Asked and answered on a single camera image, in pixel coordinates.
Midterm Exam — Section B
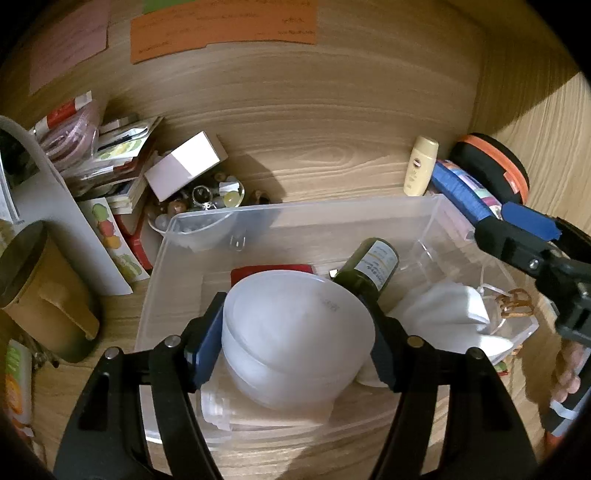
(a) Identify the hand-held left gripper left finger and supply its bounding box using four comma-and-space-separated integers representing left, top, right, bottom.
54, 292, 227, 480

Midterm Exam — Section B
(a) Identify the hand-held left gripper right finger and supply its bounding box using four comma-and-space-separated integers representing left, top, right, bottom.
369, 305, 539, 480

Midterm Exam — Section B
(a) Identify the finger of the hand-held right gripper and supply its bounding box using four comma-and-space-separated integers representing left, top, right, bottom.
474, 220, 557, 278
501, 202, 575, 244

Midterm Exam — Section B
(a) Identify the white cloth pouch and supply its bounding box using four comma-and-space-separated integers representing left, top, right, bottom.
358, 281, 514, 389

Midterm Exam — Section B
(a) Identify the green bottle with black cap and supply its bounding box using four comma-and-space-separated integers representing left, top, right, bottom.
331, 237, 400, 304

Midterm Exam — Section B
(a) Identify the white round container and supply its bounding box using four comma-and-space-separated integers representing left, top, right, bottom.
221, 272, 376, 412

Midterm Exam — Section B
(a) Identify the red case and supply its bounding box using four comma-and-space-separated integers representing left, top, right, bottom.
230, 263, 315, 288

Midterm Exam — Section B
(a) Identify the clear plastic storage box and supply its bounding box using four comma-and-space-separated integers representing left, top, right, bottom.
135, 194, 541, 448

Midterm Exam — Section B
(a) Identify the wooden desktop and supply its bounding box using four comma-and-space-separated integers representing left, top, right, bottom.
28, 41, 555, 480

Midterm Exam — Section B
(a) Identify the person's right hand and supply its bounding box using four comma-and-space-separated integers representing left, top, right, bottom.
550, 342, 586, 408

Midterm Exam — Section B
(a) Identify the black and orange round case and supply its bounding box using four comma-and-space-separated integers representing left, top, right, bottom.
450, 133, 531, 207

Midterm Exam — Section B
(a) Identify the blue zip pouch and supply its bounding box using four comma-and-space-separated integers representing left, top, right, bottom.
430, 160, 503, 228

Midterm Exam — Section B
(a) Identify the pale yellow lotion bottle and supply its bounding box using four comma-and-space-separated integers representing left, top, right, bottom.
403, 136, 440, 197

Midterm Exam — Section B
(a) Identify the clear bowl of beads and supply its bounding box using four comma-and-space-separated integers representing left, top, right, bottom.
148, 178, 246, 253

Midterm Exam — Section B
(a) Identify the brown lidded pitcher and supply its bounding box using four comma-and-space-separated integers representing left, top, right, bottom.
0, 220, 101, 364

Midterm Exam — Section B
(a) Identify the small white box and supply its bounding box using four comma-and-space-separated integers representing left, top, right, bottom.
144, 131, 228, 203

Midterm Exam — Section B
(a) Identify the stack of books and packets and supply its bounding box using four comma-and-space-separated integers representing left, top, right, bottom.
0, 114, 151, 297

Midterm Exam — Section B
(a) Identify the stack of printed cards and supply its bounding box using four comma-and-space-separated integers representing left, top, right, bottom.
65, 113, 166, 217

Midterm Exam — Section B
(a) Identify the pink packet with red label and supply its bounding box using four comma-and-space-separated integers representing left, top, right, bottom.
31, 91, 101, 161

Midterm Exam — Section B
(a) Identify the orange paper note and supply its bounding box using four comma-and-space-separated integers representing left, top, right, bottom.
130, 0, 319, 65

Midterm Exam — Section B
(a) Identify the pink paper note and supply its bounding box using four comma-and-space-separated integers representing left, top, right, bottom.
30, 0, 111, 96

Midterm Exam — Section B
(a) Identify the green paper note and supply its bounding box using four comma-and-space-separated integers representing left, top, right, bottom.
141, 0, 195, 14

